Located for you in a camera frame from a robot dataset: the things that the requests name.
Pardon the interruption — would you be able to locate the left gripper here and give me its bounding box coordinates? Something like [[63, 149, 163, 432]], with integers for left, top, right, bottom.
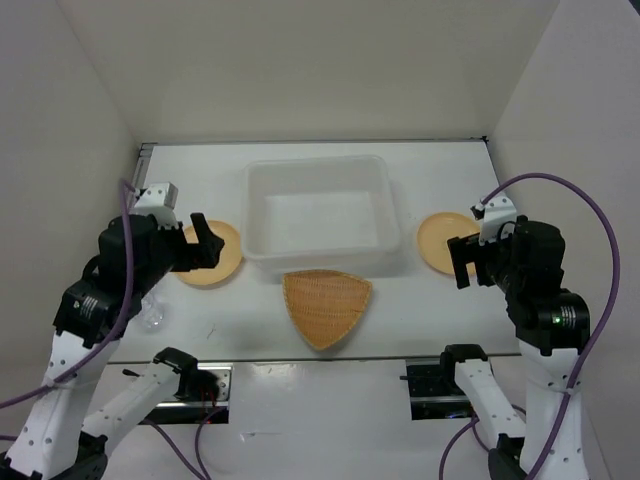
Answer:
[[134, 212, 225, 295]]

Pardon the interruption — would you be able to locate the yellow plate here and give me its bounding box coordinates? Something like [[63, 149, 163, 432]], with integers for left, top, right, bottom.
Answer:
[[174, 220, 243, 287], [416, 212, 480, 275]]

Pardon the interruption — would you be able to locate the clear plastic cup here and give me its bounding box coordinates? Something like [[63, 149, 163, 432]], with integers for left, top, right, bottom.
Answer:
[[135, 293, 165, 331]]

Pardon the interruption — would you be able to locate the woven bamboo basket tray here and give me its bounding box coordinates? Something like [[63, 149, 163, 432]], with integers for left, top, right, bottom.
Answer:
[[282, 270, 373, 351]]

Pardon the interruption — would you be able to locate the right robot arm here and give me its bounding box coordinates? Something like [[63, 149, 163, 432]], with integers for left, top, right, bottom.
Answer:
[[438, 216, 590, 479]]

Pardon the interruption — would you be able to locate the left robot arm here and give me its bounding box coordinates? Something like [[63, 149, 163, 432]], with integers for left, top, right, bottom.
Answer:
[[1, 213, 224, 479]]

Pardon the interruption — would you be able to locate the clear plastic bin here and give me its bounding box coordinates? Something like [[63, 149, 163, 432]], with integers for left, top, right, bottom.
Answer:
[[240, 155, 402, 274]]

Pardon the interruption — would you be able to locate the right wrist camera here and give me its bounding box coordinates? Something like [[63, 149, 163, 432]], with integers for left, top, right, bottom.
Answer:
[[471, 194, 517, 246]]

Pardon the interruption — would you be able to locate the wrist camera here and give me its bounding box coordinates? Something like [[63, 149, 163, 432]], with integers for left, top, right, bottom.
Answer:
[[471, 194, 517, 246], [132, 182, 178, 225]]

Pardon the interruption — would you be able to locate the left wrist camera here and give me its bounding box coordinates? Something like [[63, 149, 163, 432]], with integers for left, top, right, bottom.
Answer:
[[132, 182, 178, 225]]

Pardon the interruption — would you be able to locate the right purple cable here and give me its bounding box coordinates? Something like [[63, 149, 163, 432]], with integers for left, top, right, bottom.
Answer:
[[438, 172, 622, 480]]

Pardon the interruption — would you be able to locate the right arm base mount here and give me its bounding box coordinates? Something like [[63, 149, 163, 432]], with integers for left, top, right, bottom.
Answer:
[[400, 358, 473, 421]]

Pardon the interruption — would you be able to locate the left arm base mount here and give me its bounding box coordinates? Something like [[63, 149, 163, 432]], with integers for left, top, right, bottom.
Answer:
[[122, 363, 231, 425]]

